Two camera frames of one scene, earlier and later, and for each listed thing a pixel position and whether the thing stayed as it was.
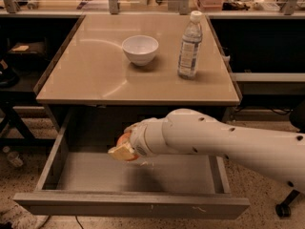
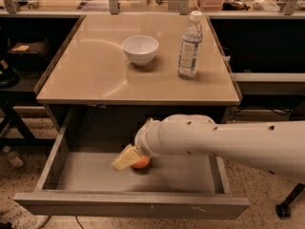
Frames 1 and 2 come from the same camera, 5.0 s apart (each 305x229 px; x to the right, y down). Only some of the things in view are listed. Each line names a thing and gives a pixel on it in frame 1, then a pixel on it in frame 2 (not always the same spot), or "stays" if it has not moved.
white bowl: x=140 y=49 stays
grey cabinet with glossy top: x=126 y=69 stays
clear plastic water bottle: x=190 y=51 stays
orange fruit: x=124 y=139 → x=143 y=162
